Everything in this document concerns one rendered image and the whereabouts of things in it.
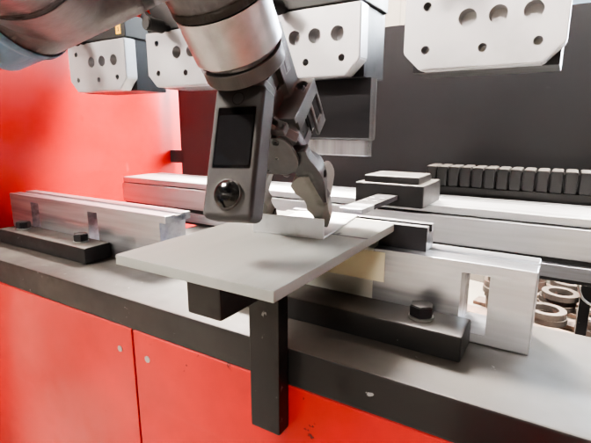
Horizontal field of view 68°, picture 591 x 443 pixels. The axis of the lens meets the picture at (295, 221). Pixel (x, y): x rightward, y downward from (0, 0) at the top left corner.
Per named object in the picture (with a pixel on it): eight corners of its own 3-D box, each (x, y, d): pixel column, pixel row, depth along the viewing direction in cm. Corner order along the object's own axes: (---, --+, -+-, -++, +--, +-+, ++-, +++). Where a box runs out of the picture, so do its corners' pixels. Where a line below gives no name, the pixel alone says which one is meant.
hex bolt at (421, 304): (404, 318, 50) (405, 305, 49) (412, 309, 52) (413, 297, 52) (429, 324, 48) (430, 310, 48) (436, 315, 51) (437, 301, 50)
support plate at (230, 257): (115, 264, 41) (114, 254, 41) (273, 216, 63) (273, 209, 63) (273, 303, 32) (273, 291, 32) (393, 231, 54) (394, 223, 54)
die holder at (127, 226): (14, 234, 101) (9, 192, 99) (40, 228, 106) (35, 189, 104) (168, 270, 75) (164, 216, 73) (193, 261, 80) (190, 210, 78)
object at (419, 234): (285, 231, 63) (285, 210, 62) (296, 227, 65) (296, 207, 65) (426, 251, 53) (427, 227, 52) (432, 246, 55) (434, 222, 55)
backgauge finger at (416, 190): (313, 217, 65) (313, 184, 64) (377, 194, 87) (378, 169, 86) (391, 227, 59) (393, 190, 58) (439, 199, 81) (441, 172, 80)
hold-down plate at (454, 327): (234, 304, 61) (234, 284, 61) (257, 292, 66) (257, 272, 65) (459, 364, 46) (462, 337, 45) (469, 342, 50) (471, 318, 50)
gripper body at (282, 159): (330, 125, 47) (301, 15, 38) (305, 185, 42) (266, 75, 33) (266, 125, 50) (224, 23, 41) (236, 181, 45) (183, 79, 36)
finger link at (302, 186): (359, 192, 51) (324, 132, 45) (346, 232, 48) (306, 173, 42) (335, 194, 53) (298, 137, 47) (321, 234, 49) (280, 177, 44)
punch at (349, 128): (299, 154, 60) (299, 81, 58) (306, 153, 62) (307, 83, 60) (368, 156, 55) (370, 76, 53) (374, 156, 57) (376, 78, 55)
